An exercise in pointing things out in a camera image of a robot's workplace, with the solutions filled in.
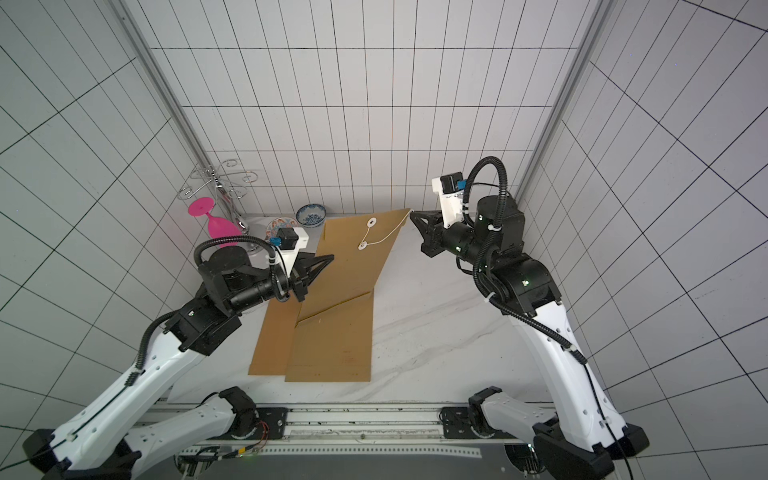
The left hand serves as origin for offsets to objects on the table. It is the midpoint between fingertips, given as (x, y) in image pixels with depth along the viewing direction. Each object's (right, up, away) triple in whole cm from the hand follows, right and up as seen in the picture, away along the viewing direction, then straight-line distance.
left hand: (327, 262), depth 62 cm
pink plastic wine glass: (-40, +9, +29) cm, 50 cm away
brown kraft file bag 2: (-20, -25, +23) cm, 40 cm away
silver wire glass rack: (-38, +22, +30) cm, 53 cm away
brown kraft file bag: (-3, -26, +23) cm, 35 cm away
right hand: (+19, +11, -3) cm, 22 cm away
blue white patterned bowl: (-18, +14, +56) cm, 60 cm away
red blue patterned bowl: (-29, +11, +51) cm, 60 cm away
